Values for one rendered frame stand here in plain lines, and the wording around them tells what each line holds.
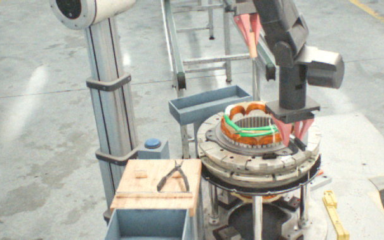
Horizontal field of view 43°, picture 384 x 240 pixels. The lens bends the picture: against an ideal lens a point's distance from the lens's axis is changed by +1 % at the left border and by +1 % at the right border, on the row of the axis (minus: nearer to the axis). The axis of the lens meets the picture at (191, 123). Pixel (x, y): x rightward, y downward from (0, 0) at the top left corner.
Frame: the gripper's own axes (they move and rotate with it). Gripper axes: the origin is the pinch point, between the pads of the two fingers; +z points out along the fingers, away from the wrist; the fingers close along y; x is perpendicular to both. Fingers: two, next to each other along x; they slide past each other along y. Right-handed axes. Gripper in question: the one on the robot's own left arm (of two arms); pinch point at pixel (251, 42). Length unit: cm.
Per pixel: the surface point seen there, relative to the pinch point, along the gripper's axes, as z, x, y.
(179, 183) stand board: 31.0, -3.4, -22.6
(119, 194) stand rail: 30.8, -4.7, -36.9
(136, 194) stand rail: 31.2, -5.9, -32.9
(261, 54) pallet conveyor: 4, 148, 51
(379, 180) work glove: 48, 26, 45
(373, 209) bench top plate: 53, 15, 36
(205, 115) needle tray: 20.1, 32.5, -7.4
